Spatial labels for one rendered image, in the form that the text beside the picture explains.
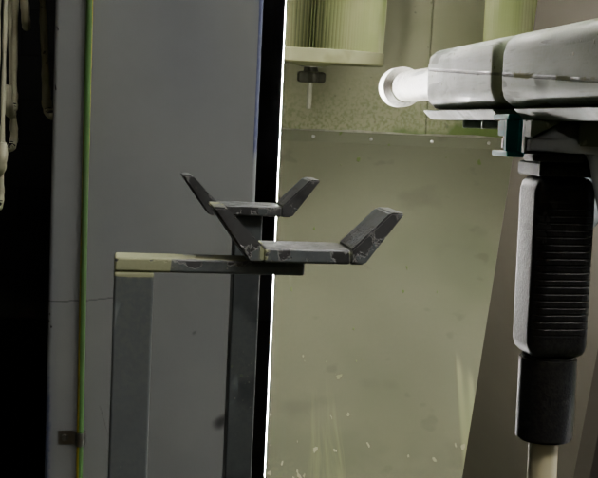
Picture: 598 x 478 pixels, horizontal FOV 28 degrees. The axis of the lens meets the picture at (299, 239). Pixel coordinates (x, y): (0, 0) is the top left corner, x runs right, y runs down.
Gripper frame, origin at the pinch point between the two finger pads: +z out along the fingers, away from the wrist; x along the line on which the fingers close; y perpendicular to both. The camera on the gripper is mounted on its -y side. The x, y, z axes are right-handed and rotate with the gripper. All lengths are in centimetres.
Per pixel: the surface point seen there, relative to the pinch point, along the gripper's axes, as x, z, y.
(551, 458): -1.4, -1.4, 17.0
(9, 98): 52, 31, 0
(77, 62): 47, 25, -3
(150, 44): 47, 18, -5
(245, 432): 9.4, 13.4, 18.8
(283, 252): -11.2, 14.8, 5.4
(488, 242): 220, -71, 30
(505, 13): 206, -67, -24
